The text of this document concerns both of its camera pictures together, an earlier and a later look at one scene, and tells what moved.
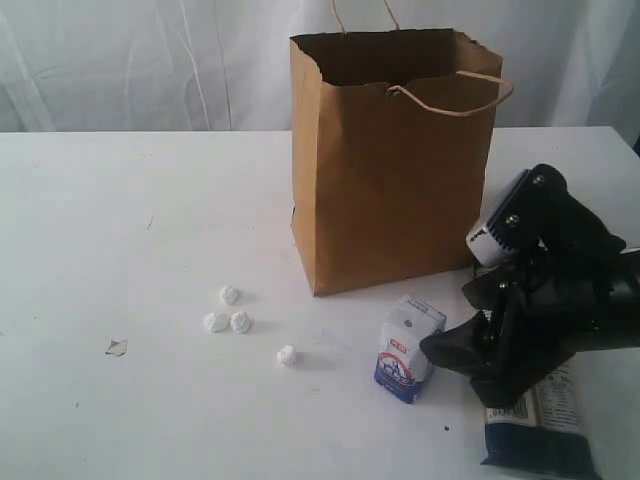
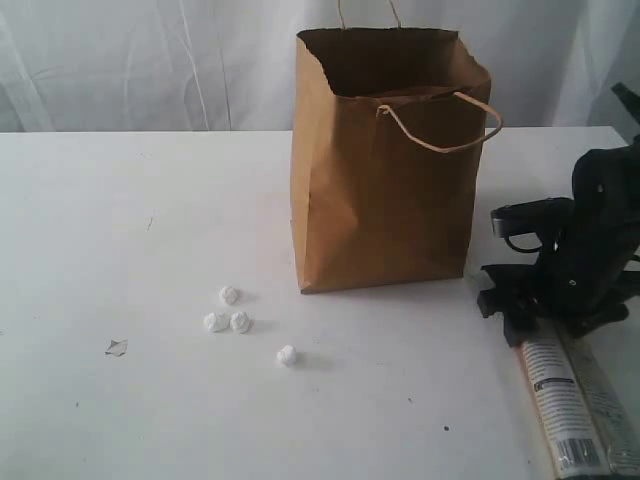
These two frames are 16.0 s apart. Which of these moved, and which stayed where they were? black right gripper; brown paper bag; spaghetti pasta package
Moved: black right gripper; spaghetti pasta package
Stayed: brown paper bag
